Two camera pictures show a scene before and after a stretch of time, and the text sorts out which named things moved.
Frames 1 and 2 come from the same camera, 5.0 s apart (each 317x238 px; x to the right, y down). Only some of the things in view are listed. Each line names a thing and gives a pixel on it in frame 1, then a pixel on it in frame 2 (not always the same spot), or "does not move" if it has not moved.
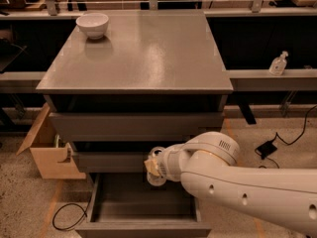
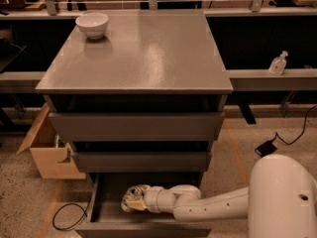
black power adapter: x=265 y=149 does not move
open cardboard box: x=54 y=161 does not move
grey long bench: x=242 y=80 does not move
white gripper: x=165 y=165 → x=151 y=197
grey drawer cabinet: x=120 y=83 does not move
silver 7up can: x=156 y=180 → x=134 y=193
